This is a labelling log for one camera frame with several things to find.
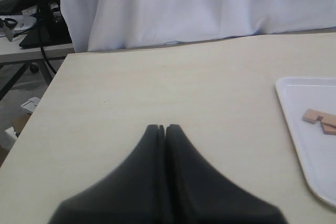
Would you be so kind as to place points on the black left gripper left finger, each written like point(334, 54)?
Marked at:
point(134, 192)

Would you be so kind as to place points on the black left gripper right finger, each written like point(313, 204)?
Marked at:
point(201, 194)

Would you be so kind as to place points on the notched wooden piece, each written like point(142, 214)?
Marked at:
point(328, 129)
point(313, 116)

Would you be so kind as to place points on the white plastic tray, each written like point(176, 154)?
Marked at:
point(315, 150)

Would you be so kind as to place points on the white cardboard box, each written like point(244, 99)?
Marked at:
point(30, 105)

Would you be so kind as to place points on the grey side table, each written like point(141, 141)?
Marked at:
point(13, 54)

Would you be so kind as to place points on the black monitor stand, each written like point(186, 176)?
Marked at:
point(50, 28)

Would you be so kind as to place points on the white backdrop cloth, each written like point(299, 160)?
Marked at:
point(97, 25)

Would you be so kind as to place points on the black scissors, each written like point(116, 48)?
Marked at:
point(8, 24)

